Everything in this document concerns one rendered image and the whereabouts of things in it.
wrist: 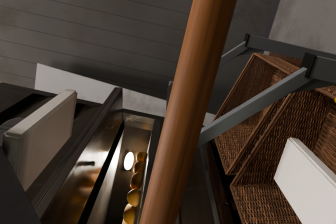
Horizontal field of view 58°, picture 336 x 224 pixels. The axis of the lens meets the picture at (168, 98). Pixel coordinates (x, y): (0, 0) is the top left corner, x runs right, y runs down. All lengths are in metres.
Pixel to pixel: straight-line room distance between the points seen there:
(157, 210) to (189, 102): 0.09
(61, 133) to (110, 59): 3.71
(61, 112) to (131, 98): 3.29
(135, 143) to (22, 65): 2.67
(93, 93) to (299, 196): 3.50
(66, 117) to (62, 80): 3.64
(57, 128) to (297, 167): 0.13
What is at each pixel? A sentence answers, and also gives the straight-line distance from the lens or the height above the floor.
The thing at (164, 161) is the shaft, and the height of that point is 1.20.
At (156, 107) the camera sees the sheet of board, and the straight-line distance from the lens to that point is 3.38.
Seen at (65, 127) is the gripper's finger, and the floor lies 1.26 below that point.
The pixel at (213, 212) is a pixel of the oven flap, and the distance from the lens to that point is 1.05.
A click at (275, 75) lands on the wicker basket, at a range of 1.76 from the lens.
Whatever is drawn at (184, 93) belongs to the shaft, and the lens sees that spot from 0.22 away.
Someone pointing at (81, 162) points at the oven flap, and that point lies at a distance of 0.99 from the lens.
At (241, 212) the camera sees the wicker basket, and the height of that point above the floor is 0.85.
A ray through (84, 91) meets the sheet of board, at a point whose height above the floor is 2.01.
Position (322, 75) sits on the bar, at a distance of 0.62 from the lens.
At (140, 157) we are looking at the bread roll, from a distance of 1.69.
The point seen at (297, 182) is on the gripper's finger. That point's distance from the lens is 0.18.
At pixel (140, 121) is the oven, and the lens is 1.79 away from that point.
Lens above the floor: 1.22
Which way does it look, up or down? 3 degrees down
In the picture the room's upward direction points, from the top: 78 degrees counter-clockwise
